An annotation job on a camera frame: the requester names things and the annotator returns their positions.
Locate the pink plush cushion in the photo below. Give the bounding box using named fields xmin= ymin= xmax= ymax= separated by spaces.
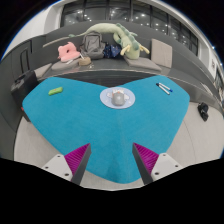
xmin=57 ymin=41 xmax=81 ymax=63

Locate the small square grey cushion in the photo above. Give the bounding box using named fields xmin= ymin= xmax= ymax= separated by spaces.
xmin=34 ymin=62 xmax=54 ymax=79

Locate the round grey seat cushion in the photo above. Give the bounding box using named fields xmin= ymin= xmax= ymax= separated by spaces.
xmin=50 ymin=59 xmax=81 ymax=72

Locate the dark grey bench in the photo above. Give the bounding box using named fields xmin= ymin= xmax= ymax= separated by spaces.
xmin=33 ymin=19 xmax=224 ymax=108

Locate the upright square grey cushion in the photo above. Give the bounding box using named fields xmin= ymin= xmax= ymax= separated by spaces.
xmin=150 ymin=38 xmax=174 ymax=69

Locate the round light blue mouse pad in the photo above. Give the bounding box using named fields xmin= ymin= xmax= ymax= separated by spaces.
xmin=99 ymin=86 xmax=136 ymax=110

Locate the navy blue patterned bag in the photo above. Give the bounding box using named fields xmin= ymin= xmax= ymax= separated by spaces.
xmin=102 ymin=43 xmax=122 ymax=59

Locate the black suitcase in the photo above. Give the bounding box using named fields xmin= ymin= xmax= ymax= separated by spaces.
xmin=10 ymin=69 xmax=39 ymax=123

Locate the white marker with dark cap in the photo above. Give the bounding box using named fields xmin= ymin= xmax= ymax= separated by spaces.
xmin=155 ymin=82 xmax=171 ymax=96

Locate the green rectangular case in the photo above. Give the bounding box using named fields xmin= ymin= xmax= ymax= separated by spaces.
xmin=47 ymin=86 xmax=64 ymax=97

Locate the black bag on floor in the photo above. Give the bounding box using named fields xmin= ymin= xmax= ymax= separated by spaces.
xmin=197 ymin=102 xmax=210 ymax=122

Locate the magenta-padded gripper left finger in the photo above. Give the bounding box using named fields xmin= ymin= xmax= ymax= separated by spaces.
xmin=41 ymin=143 xmax=92 ymax=185

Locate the grey computer mouse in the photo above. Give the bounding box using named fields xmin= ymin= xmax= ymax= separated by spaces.
xmin=110 ymin=90 xmax=126 ymax=107

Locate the flat grey seat cushion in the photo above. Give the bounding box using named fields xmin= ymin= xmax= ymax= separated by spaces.
xmin=123 ymin=55 xmax=163 ymax=72

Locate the grey backpack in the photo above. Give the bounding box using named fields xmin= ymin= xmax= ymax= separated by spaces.
xmin=79 ymin=31 xmax=107 ymax=60

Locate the green dragon plush toy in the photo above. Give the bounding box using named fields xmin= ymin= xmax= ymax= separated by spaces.
xmin=68 ymin=22 xmax=151 ymax=61

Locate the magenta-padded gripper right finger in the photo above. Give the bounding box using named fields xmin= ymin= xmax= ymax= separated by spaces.
xmin=132 ymin=142 xmax=184 ymax=185

